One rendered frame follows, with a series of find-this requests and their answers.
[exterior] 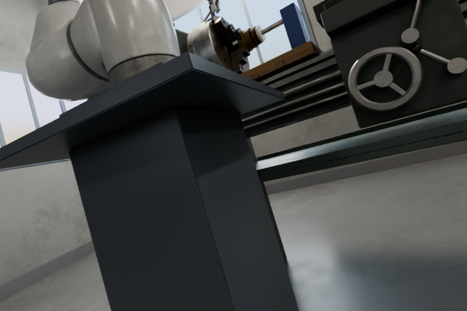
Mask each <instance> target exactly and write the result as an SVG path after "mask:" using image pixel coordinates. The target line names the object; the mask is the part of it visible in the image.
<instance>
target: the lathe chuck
mask: <svg viewBox="0 0 467 311"><path fill-rule="evenodd" d="M219 18H220V17H219V16H212V17H211V18H210V19H213V20H214V21H216V20H217V19H219ZM210 19H208V20H206V21H205V22H204V23H202V24H200V25H199V26H198V27H196V28H195V30H194V32H193V37H192V41H193V46H194V50H195V54H196V56H199V57H201V58H203V59H206V60H212V61H213V63H215V64H217V65H220V66H222V67H225V68H227V69H230V70H231V71H232V68H231V58H230V53H229V50H228V48H229V46H233V45H235V44H237V43H238V40H236V41H235V42H232V43H231V44H229V45H226V46H225V43H224V41H223V39H222V38H221V37H220V35H219V33H218V32H217V31H216V29H215V28H214V26H213V25H212V23H211V22H210V21H209V20H210ZM244 68H245V72H246V71H248V70H249V60H248V57H247V64H245V65H244Z"/></svg>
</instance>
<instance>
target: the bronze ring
mask: <svg viewBox="0 0 467 311"><path fill-rule="evenodd" d="M255 28H256V26H254V27H252V28H248V29H247V30H245V31H241V33H240V36H241V38H240V39H238V45H239V47H240V48H241V47H243V46H245V47H246V49H247V50H248V51H253V49H255V48H257V47H258V45H260V44H261V43H263V42H262V41H260V39H259V38H258V36H257V34H256V30H255Z"/></svg>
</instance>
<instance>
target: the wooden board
mask: <svg viewBox="0 0 467 311"><path fill-rule="evenodd" d="M322 52H323V51H321V50H320V49H319V48H318V47H317V46H316V45H315V44H314V43H312V41H308V42H306V43H304V44H302V45H300V46H298V47H296V48H294V49H291V50H290V51H287V52H285V53H283V54H281V55H280V56H277V57H275V58H273V59H271V60H269V61H267V62H265V63H263V64H261V65H258V66H256V67H254V68H252V69H250V70H248V71H246V72H243V73H241V75H243V76H246V77H248V78H250V79H252V80H255V81H259V80H261V79H262V78H265V77H267V76H270V75H272V74H274V73H277V72H279V71H281V70H283V69H285V68H287V67H290V66H292V65H295V64H297V63H299V62H302V61H303V60H306V59H308V58H310V57H312V56H315V55H317V54H319V53H322Z"/></svg>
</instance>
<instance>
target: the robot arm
mask: <svg viewBox="0 0 467 311"><path fill-rule="evenodd" d="M207 1H208V3H209V5H211V9H212V12H213V14H214V13H215V11H216V14H218V13H219V11H220V6H219V5H220V2H218V4H217V6H215V1H216V0H207ZM180 55H181V52H180V48H179V43H178V39H177V34H176V32H175V29H174V25H173V23H172V19H171V17H170V14H169V11H168V9H167V6H166V5H165V2H164V0H48V6H46V7H45V8H43V9H42V10H41V11H40V12H39V13H38V14H37V16H36V21H35V28H34V32H33V37H32V41H31V45H30V52H29V53H28V54H27V56H26V61H25V68H26V75H27V78H28V81H29V82H30V84H31V85H32V86H33V88H34V89H35V90H37V91H38V92H39V93H40V94H43V95H45V96H47V97H50V98H52V99H58V100H63V101H80V100H84V99H88V98H90V97H93V96H95V95H97V94H100V93H102V92H104V91H106V90H107V89H109V88H112V87H114V86H116V85H118V84H120V83H121V82H123V81H125V80H127V79H129V78H131V77H133V76H135V75H137V74H139V73H140V72H143V71H144V70H146V69H149V68H150V67H153V66H154V65H156V64H158V63H160V62H168V61H170V60H172V59H173V58H176V57H177V56H180Z"/></svg>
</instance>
